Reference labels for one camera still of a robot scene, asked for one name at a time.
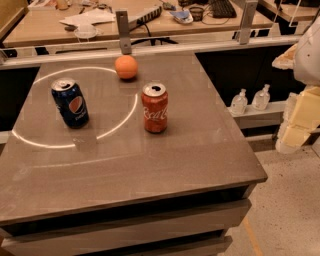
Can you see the black keyboard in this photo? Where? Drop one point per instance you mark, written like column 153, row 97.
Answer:
column 222, row 9

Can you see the orange fruit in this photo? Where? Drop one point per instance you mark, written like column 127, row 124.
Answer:
column 126, row 67

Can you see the clear sanitizer bottle left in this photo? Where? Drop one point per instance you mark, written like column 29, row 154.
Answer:
column 239, row 103

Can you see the upper cabinet drawer front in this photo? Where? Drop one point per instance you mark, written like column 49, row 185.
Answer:
column 198, row 231

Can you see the blue white packet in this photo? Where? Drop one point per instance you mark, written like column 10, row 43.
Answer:
column 182, row 17

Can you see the grey metal post right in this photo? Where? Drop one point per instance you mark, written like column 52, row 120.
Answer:
column 246, row 21

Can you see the grey metal post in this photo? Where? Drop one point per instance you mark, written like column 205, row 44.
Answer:
column 246, row 21
column 123, row 31

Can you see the clear sanitizer bottle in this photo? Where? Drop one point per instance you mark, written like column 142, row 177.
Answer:
column 261, row 98
column 239, row 103

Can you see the white papers on desk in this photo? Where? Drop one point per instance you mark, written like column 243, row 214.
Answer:
column 94, row 16

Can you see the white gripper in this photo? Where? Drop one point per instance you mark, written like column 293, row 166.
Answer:
column 308, row 56

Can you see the clear sanitizer bottle right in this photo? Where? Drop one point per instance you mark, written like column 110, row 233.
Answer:
column 261, row 98

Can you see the grey power strip box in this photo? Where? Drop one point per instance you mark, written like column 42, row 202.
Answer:
column 144, row 17

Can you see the red coke can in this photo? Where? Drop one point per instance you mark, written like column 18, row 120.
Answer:
column 155, row 106

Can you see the grey metal post left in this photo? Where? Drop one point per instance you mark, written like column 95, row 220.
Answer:
column 123, row 31

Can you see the blue pepsi can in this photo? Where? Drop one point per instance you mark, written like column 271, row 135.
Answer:
column 70, row 102

